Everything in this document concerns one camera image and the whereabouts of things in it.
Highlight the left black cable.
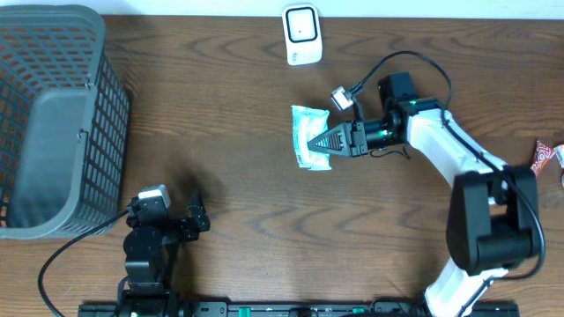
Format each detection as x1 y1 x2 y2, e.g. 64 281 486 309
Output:
37 210 131 317

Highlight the small orange tissue pack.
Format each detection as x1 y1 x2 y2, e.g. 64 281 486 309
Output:
553 144 564 169

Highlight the right black cable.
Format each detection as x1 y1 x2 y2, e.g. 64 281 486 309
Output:
350 50 547 317

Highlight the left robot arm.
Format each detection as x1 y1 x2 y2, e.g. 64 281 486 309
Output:
115 185 211 317

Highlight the grey plastic mesh basket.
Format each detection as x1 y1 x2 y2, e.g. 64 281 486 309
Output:
1 5 130 240

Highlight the red orange snack packet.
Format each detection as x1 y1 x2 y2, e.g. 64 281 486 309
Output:
531 140 555 177

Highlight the white barcode scanner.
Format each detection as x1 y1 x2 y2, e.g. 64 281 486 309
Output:
282 4 323 66

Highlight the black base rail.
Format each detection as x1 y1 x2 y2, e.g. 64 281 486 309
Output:
78 300 521 317

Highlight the teal wet wipes pack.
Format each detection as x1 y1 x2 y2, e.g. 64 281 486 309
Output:
292 105 331 171

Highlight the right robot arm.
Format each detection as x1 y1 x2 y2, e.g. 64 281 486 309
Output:
308 72 546 316

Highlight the black cable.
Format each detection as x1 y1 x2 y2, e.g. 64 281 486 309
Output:
37 210 131 317
350 50 547 317

